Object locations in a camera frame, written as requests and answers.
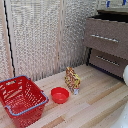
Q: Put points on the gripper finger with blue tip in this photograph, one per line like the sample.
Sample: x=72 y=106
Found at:
x=124 y=2
x=108 y=3

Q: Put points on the brown drawer cabinet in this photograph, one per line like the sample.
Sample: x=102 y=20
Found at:
x=106 y=43

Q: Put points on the beige woven folding screen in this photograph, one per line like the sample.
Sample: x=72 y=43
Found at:
x=36 y=40

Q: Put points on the yellow red snack bag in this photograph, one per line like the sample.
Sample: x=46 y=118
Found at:
x=72 y=80

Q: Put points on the red plastic bowl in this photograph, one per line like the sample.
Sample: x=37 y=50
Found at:
x=60 y=95

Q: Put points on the red shopping basket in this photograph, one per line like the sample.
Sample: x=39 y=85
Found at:
x=20 y=100

